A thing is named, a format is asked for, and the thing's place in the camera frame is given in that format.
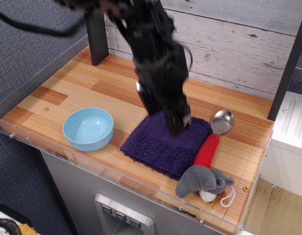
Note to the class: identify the light blue bowl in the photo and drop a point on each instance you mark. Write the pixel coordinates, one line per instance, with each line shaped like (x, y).
(88, 129)

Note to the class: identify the black vertical post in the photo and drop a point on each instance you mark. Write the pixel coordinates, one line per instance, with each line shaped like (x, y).
(97, 38)
(287, 75)

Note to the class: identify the red handled metal spoon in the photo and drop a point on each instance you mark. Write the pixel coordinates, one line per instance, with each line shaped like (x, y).
(221, 123)

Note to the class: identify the silver dispenser button panel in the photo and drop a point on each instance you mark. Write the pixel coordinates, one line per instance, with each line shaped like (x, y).
(119, 219)

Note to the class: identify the clear acrylic table guard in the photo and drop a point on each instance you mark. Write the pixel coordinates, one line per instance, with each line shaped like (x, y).
(82, 177)

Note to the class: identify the left black vertical post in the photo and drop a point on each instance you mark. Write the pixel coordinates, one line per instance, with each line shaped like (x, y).
(97, 38)

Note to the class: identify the grey plush toy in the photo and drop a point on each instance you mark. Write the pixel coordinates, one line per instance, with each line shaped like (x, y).
(208, 182)

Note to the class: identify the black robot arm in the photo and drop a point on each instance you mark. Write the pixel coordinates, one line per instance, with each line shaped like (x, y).
(143, 23)

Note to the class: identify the white ridged appliance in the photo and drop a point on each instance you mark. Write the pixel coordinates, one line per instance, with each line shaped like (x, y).
(282, 164)

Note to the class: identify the violet towel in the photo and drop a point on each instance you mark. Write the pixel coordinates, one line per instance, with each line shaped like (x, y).
(151, 144)

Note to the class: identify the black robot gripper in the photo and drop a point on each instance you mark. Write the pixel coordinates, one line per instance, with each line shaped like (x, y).
(160, 85)

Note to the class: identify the right black vertical post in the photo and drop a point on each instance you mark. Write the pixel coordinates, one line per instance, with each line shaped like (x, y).
(287, 75)

